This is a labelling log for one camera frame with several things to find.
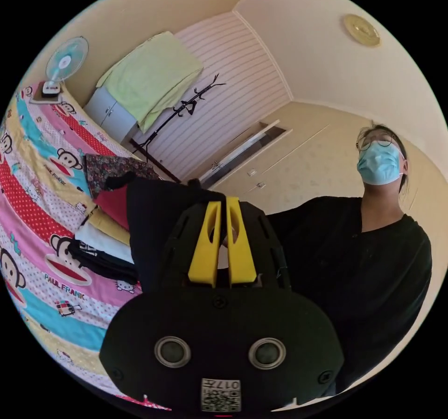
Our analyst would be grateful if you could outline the round gold ceiling lamp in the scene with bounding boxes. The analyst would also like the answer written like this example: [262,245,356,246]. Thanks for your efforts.
[343,14,381,47]

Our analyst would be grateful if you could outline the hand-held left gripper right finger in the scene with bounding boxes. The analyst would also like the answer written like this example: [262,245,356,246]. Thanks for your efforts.
[226,197,258,289]

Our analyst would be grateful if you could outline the bed with cartoon printed sheet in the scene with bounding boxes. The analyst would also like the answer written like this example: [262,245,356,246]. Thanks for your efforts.
[0,81,173,411]

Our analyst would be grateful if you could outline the pile of clothes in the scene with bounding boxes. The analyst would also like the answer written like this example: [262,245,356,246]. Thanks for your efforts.
[67,153,162,286]

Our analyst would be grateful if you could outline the black long pants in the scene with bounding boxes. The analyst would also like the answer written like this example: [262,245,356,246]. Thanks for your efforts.
[105,173,226,292]

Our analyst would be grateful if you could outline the white door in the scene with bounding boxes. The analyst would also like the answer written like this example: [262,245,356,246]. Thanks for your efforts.
[199,119,293,189]

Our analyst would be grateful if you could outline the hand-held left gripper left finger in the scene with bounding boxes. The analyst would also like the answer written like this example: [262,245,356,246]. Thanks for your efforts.
[188,202,222,289]

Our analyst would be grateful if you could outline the grey cupboard with green cloth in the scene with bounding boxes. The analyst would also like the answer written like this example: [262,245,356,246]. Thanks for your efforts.
[84,31,205,144]

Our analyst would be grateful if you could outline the person's body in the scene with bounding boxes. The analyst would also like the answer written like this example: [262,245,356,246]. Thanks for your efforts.
[265,122,433,396]

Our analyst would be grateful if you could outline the black coat rack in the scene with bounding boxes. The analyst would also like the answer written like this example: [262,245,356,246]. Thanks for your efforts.
[129,73,227,183]

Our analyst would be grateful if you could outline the white and teal fan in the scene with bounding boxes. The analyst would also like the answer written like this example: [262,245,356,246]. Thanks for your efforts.
[41,35,90,98]

